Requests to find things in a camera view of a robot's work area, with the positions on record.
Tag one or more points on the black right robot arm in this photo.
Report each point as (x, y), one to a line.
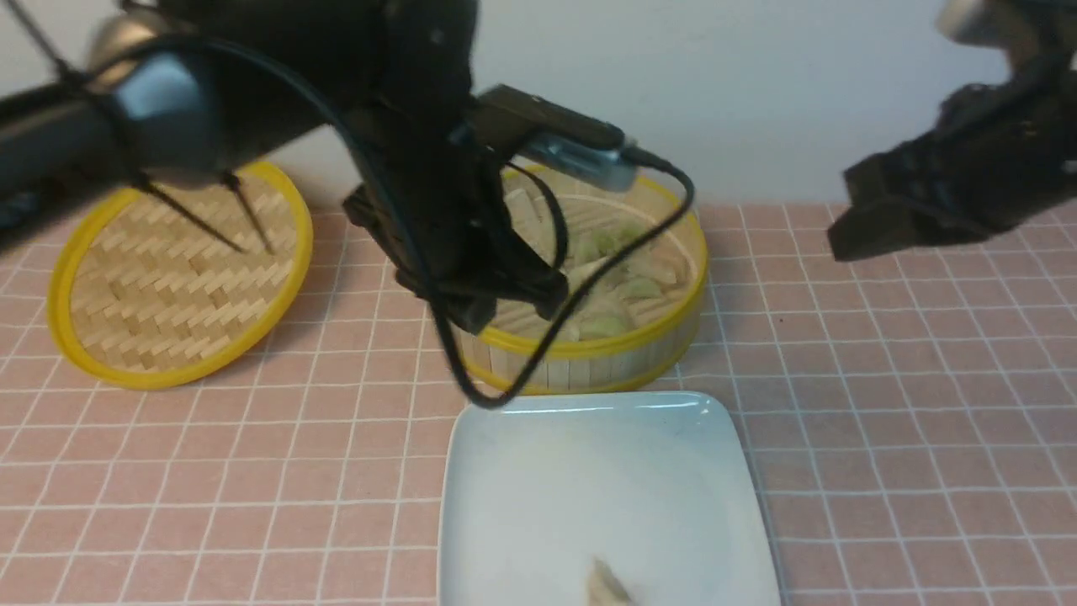
(1023, 30)

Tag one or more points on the white steamer liner paper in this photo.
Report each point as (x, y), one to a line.
(533, 221)

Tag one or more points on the yellow rimmed bamboo steamer basket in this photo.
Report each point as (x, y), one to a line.
(497, 355)

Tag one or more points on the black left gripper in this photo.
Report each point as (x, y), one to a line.
(417, 117)

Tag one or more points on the pink checked tablecloth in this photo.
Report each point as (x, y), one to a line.
(909, 423)

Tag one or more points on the white square plate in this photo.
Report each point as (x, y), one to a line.
(652, 484)

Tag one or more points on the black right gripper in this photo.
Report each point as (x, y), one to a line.
(998, 156)

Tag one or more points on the pale dumpling far right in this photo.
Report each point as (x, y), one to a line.
(666, 268)

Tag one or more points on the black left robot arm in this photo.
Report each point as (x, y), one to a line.
(184, 93)

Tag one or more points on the yellow rimmed bamboo steamer lid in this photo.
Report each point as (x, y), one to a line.
(142, 299)

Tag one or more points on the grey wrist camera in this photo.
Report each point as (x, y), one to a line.
(514, 123)

